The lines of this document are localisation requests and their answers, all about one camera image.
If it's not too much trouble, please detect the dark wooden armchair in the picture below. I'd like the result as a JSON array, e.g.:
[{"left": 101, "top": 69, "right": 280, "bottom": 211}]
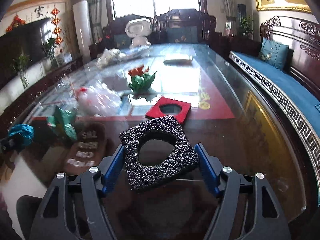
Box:
[
  {"left": 153, "top": 9, "right": 216, "bottom": 44},
  {"left": 89, "top": 14, "right": 146, "bottom": 60}
]

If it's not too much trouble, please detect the dark wooden armchair left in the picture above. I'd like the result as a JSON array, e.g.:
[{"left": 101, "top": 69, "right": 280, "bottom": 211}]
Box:
[{"left": 89, "top": 14, "right": 146, "bottom": 60}]

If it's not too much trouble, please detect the dark wooden armchair right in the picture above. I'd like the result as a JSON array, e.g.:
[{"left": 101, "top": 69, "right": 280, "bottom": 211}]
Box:
[{"left": 153, "top": 9, "right": 216, "bottom": 44}]

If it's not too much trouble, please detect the calligraphy wall scroll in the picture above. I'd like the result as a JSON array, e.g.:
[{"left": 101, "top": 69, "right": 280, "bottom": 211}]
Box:
[{"left": 1, "top": 0, "right": 68, "bottom": 36}]

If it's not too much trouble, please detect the blue sofa seat cushion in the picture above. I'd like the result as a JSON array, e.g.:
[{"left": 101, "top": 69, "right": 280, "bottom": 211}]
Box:
[{"left": 228, "top": 51, "right": 320, "bottom": 140}]

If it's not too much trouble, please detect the clear plastic bag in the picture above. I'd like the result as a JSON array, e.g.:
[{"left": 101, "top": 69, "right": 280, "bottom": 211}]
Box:
[{"left": 75, "top": 80, "right": 122, "bottom": 116}]

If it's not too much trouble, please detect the potted green corner plant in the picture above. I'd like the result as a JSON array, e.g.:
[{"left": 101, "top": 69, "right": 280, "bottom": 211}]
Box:
[{"left": 239, "top": 16, "right": 253, "bottom": 38}]

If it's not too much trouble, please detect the white robot toy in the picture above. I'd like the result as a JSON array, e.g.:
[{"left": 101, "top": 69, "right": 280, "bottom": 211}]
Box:
[{"left": 125, "top": 18, "right": 152, "bottom": 49}]

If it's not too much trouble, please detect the black television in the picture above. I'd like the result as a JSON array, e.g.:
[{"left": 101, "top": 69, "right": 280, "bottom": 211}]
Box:
[{"left": 1, "top": 18, "right": 52, "bottom": 87}]

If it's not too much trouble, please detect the black foam square with hole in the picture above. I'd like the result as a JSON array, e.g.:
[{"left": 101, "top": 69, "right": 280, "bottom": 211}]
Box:
[{"left": 119, "top": 115, "right": 200, "bottom": 192}]

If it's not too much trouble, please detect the green red paper flower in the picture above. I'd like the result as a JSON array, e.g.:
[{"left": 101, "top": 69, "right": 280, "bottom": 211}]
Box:
[{"left": 128, "top": 65, "right": 156, "bottom": 93}]

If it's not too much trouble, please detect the white crumpled bag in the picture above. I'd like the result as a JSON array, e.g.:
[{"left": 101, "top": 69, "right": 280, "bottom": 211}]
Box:
[{"left": 96, "top": 48, "right": 126, "bottom": 68}]

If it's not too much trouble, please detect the wooden glass-top coffee table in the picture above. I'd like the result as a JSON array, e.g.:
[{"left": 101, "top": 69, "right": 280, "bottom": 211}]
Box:
[{"left": 1, "top": 45, "right": 319, "bottom": 239}]

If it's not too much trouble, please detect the flat book on table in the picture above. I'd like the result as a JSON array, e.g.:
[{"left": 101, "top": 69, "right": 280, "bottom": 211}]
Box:
[{"left": 163, "top": 54, "right": 193, "bottom": 65}]

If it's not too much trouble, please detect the brown cloth with white letters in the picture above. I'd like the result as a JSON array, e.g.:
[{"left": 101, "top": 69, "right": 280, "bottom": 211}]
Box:
[{"left": 63, "top": 122, "right": 107, "bottom": 175}]

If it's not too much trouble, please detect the green paper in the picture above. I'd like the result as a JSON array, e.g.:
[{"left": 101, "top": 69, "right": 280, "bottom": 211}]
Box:
[{"left": 46, "top": 106, "right": 78, "bottom": 141}]

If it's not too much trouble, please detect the blue embroidered pillow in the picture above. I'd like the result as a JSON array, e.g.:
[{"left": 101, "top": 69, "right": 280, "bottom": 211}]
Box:
[{"left": 258, "top": 37, "right": 289, "bottom": 70}]

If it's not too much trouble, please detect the red foam square with hole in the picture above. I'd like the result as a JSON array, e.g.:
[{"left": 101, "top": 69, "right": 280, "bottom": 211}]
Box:
[{"left": 145, "top": 96, "right": 191, "bottom": 125}]

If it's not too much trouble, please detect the white standing air conditioner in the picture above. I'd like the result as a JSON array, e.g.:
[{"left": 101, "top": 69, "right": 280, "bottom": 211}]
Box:
[{"left": 73, "top": 0, "right": 93, "bottom": 63}]

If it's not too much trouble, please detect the bamboo plant in vase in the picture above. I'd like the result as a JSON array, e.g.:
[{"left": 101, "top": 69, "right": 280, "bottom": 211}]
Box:
[{"left": 11, "top": 49, "right": 32, "bottom": 89}]

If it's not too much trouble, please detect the red chinese knot hanging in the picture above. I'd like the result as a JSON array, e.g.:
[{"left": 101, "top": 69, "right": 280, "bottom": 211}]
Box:
[{"left": 50, "top": 5, "right": 63, "bottom": 46}]

